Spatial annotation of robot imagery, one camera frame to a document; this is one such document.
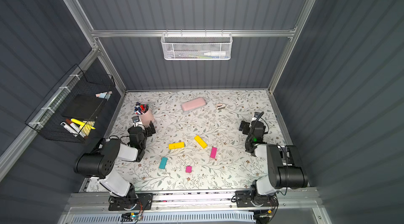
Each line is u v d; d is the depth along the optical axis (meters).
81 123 0.70
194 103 1.09
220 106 1.08
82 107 0.75
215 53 0.90
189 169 0.84
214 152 0.90
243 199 0.74
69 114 0.71
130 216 0.71
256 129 0.71
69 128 0.67
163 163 0.85
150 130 0.90
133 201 0.67
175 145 0.91
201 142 0.93
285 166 0.44
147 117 0.95
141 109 0.94
